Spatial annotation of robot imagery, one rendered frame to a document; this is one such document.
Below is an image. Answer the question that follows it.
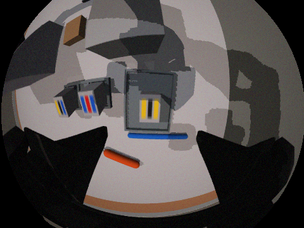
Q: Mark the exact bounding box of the orange rounded bar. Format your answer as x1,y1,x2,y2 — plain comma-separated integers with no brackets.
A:
102,149,139,168

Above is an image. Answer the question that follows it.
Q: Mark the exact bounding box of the blue flat bar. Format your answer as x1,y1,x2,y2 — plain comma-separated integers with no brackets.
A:
127,132,187,139

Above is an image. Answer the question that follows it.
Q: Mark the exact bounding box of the tan cube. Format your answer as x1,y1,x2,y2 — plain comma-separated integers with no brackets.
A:
63,15,87,46

